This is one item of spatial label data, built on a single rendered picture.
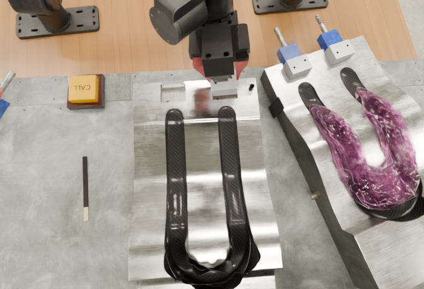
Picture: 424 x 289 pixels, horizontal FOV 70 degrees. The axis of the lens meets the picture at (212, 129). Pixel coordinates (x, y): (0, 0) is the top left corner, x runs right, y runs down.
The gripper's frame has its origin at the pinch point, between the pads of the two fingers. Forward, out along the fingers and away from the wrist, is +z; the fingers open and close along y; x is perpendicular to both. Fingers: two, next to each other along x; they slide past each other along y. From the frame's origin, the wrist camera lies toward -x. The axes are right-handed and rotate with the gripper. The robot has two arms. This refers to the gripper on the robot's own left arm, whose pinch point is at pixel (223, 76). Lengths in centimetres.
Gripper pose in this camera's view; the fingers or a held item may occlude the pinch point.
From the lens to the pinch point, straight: 60.0
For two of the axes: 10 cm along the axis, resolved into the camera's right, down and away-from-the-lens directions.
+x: -0.1, -8.2, 5.7
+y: 9.9, -0.8, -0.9
